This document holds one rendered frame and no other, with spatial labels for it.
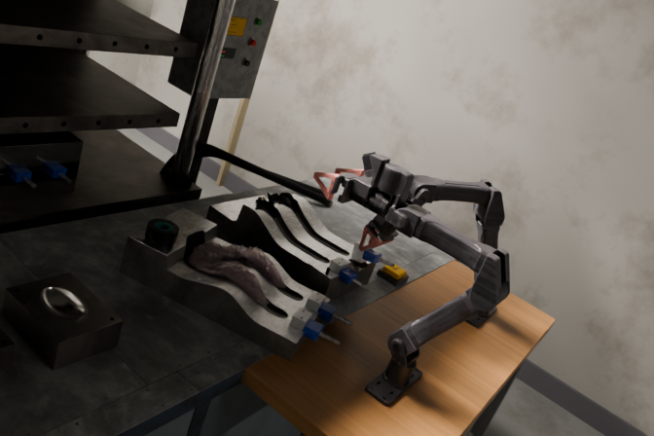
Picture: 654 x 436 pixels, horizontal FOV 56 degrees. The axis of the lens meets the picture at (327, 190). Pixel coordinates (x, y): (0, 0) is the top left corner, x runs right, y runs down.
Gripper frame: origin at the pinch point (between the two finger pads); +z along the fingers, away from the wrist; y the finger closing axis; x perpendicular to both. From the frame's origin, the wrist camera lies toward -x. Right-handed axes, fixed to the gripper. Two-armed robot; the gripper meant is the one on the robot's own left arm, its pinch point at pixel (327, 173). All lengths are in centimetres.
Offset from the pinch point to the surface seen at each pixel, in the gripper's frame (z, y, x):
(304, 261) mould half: 3.6, -9.7, 31.0
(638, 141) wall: -46, -186, -17
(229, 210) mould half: 38, -14, 33
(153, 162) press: 87, -25, 39
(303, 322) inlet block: -14.5, 13.5, 32.3
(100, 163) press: 90, -4, 39
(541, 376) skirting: -56, -184, 112
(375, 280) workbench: -7, -40, 40
